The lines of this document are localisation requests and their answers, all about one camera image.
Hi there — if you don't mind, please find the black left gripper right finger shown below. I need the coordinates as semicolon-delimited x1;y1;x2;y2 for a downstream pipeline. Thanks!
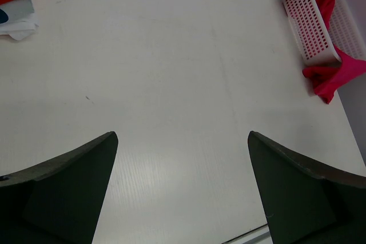
248;131;365;243

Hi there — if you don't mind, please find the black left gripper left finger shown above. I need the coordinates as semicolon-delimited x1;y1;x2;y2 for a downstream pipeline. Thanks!
1;131;118;243

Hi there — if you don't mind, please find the crimson pink t-shirt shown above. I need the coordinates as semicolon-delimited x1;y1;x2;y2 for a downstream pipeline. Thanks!
302;0;365;104

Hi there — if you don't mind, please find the white perforated plastic basket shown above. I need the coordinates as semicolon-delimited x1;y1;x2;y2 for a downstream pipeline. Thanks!
282;0;365;66

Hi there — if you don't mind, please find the folded white t-shirt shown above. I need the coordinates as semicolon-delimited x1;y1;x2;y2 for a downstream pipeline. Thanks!
1;0;39;41

